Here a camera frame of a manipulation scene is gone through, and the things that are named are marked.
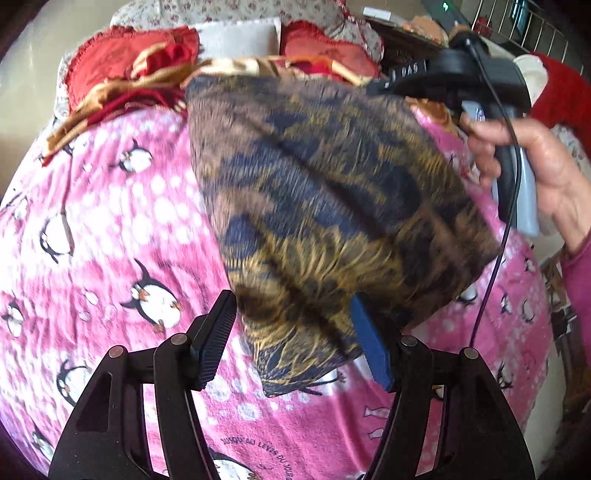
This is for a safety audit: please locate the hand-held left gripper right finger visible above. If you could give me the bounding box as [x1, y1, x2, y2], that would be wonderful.
[349, 295, 536, 480]

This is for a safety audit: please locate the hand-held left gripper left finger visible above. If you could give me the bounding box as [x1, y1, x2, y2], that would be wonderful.
[48, 290, 238, 480]

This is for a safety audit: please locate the blue gold floral garment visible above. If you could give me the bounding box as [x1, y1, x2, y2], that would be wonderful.
[185, 74, 502, 398]

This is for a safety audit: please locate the person's right hand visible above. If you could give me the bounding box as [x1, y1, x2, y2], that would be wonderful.
[459, 113, 591, 253]

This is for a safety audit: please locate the dark carved wooden headboard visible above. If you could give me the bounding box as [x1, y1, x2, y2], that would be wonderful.
[369, 18, 458, 70]

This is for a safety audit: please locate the orange cloth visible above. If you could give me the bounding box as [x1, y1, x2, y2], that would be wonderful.
[401, 15, 445, 41]

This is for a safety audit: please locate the red heart ruffled pillow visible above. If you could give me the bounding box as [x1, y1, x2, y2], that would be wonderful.
[279, 21, 382, 80]
[65, 25, 200, 114]

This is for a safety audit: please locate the white cloth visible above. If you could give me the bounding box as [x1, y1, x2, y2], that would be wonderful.
[512, 54, 549, 108]

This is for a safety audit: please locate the metal railing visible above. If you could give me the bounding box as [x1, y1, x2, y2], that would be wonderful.
[466, 0, 570, 61]

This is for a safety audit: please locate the red fleece cloth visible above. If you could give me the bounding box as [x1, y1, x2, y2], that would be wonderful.
[530, 52, 591, 136]

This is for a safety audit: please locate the white pillow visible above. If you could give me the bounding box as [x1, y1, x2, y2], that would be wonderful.
[196, 17, 282, 61]

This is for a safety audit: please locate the pink penguin blanket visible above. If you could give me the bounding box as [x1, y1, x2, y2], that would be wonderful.
[0, 104, 561, 480]

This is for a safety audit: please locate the floral pillow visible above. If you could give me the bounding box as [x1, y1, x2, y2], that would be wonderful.
[55, 0, 384, 116]

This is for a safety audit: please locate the red orange fleece blanket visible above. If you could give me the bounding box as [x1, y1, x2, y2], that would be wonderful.
[41, 44, 462, 167]

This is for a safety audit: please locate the black cable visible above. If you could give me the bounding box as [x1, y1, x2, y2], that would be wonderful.
[464, 39, 525, 347]

